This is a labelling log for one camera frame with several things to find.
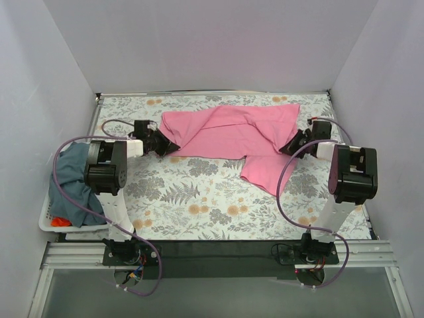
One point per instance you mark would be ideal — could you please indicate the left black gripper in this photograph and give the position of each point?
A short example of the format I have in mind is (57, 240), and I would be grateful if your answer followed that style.
(160, 142)

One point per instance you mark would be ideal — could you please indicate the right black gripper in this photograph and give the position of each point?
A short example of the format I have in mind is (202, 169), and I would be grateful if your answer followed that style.
(299, 141)

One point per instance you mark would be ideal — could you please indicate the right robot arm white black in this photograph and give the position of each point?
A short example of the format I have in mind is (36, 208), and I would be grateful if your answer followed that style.
(353, 179)

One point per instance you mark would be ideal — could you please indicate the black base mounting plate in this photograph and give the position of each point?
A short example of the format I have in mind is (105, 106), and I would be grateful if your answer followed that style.
(208, 259)

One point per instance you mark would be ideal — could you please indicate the grey blue t shirt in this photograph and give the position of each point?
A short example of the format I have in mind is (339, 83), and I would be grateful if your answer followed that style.
(70, 167)

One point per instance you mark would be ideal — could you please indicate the pink t shirt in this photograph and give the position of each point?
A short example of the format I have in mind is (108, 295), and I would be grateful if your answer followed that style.
(255, 134)

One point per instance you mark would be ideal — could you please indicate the orange garment in basket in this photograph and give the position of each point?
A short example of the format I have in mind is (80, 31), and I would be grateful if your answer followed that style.
(60, 222)

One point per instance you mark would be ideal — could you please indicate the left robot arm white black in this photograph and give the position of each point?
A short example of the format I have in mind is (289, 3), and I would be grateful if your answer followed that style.
(106, 174)

